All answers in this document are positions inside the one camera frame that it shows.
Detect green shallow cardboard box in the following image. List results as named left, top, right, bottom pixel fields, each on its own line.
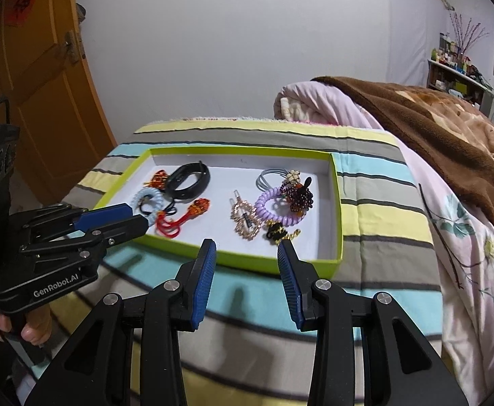
left=91, top=144, right=344, bottom=282

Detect black wrist band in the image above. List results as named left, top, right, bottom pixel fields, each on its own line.
left=164, top=161, right=211, bottom=200

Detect wooden shelf with bottles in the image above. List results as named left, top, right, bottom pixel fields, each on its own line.
left=427, top=59, right=494, bottom=111

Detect red paper door decoration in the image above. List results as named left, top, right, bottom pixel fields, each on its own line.
left=1, top=0, right=57, bottom=26

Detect purple spiral hair tie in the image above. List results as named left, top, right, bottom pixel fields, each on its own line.
left=254, top=186, right=307, bottom=223

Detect purple blossom branches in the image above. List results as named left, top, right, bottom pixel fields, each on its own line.
left=449, top=10, right=491, bottom=58

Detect orange wooden door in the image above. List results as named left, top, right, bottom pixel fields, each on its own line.
left=0, top=0, right=118, bottom=187

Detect brown patterned blanket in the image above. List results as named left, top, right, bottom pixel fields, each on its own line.
left=310, top=76, right=494, bottom=263

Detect group of bottles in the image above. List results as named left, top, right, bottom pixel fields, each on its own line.
left=431, top=33, right=482, bottom=74

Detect black and gold hair clip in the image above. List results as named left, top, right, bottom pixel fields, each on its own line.
left=266, top=221, right=302, bottom=245

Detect grey hair ties with flower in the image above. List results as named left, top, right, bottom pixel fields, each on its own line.
left=255, top=168, right=300, bottom=193

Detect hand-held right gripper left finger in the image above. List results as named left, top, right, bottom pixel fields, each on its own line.
left=24, top=238, right=218, bottom=406

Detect person's left hand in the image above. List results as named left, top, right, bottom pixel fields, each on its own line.
left=0, top=303, right=53, bottom=346

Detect light blue spiral hair tie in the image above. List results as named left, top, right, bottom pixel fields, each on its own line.
left=129, top=189, right=165, bottom=226

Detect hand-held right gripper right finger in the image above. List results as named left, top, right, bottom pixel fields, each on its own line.
left=276, top=240, right=470, bottom=406

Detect red cord beaded ornament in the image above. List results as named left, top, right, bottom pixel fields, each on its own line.
left=156, top=197, right=211, bottom=238

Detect striped blanket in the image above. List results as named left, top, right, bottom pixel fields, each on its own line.
left=31, top=116, right=446, bottom=406

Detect pink floral quilt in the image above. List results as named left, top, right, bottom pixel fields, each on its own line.
left=272, top=81, right=494, bottom=406

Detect gold chain hair clip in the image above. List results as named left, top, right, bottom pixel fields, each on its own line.
left=229, top=190, right=259, bottom=242

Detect orange beaded ornament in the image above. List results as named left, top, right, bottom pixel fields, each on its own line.
left=144, top=169, right=168, bottom=190

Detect dark red beaded cluster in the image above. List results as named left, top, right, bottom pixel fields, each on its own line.
left=281, top=176, right=315, bottom=212

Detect metal door latch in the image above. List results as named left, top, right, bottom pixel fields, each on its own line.
left=63, top=31, right=82, bottom=65

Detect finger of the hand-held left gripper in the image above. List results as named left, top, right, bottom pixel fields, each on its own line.
left=12, top=203, right=132, bottom=238
left=20, top=215, right=148, bottom=258

